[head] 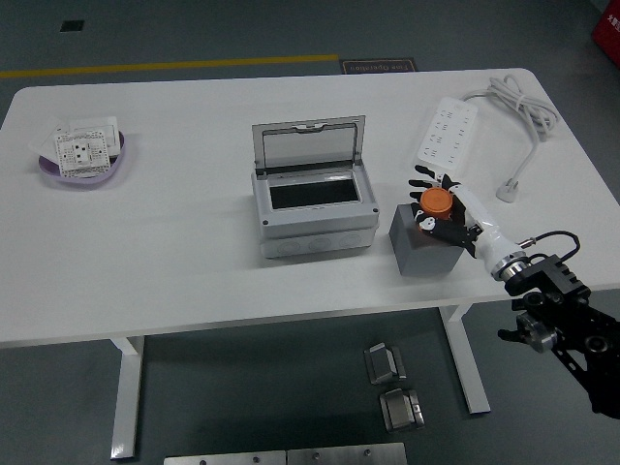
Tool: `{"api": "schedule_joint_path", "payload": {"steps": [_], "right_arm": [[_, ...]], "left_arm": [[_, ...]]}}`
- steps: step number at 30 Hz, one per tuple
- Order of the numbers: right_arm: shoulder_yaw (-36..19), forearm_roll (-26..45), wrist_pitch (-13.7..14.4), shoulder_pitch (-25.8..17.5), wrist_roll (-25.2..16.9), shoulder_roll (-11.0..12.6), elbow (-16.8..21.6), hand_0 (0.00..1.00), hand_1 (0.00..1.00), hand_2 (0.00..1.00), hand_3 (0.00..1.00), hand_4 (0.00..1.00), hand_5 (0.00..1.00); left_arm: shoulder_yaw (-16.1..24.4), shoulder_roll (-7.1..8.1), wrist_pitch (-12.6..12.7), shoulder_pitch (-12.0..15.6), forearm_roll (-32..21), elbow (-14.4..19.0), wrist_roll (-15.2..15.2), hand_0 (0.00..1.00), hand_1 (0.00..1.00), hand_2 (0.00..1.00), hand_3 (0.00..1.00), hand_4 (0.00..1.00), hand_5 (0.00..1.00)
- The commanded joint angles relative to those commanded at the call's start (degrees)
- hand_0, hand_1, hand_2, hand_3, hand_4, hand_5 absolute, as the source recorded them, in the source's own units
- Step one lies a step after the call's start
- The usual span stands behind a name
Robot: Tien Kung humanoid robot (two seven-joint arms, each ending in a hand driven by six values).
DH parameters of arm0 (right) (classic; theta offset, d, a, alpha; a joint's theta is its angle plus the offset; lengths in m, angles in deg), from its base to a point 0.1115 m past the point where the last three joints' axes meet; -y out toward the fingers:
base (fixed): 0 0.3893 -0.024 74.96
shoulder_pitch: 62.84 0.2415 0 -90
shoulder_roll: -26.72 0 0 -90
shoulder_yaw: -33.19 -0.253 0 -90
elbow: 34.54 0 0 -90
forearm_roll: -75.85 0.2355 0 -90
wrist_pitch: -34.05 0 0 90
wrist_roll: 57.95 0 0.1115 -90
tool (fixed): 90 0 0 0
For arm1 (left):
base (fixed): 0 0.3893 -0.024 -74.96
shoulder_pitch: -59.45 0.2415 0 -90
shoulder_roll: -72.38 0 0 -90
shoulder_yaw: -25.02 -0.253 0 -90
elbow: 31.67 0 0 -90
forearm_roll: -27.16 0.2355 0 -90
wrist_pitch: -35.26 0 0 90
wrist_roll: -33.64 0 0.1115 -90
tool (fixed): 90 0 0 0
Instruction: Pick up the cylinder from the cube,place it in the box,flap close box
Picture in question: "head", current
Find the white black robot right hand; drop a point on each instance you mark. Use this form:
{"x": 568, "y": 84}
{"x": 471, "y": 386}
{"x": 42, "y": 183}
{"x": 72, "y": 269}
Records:
{"x": 489, "y": 237}

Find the orange cylinder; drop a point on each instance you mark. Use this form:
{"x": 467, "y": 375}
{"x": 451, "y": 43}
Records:
{"x": 436, "y": 202}

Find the grey junction box clear lid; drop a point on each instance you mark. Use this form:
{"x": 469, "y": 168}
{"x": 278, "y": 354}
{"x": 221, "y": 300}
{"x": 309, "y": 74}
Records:
{"x": 315, "y": 216}

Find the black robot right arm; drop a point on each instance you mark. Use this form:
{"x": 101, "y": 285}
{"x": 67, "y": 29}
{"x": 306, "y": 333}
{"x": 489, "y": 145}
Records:
{"x": 557, "y": 276}

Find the grey cube with round hole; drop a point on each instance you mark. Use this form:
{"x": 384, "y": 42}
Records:
{"x": 426, "y": 257}

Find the red box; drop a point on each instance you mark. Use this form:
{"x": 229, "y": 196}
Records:
{"x": 610, "y": 34}

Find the white power strip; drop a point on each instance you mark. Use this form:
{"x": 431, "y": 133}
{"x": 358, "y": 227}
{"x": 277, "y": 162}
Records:
{"x": 445, "y": 126}

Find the white table leg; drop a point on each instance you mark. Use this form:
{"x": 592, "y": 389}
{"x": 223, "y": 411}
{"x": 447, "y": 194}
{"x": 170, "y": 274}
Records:
{"x": 467, "y": 368}
{"x": 128, "y": 397}

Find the small metal block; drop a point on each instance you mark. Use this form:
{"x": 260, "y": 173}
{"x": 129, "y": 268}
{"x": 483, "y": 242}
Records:
{"x": 382, "y": 363}
{"x": 399, "y": 412}

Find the grey metal plate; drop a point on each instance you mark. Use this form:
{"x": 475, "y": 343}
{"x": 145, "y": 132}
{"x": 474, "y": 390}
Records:
{"x": 223, "y": 458}
{"x": 344, "y": 455}

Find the purple bowl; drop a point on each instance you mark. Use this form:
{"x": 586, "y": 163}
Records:
{"x": 104, "y": 176}

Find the plain white cover plate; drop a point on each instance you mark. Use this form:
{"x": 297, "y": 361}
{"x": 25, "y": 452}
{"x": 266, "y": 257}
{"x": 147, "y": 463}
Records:
{"x": 43, "y": 143}

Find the white switch panel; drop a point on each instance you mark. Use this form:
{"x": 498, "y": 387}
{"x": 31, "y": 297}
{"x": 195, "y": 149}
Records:
{"x": 104, "y": 127}

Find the white printed wall socket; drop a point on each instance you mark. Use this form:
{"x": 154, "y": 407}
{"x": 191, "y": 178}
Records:
{"x": 80, "y": 152}

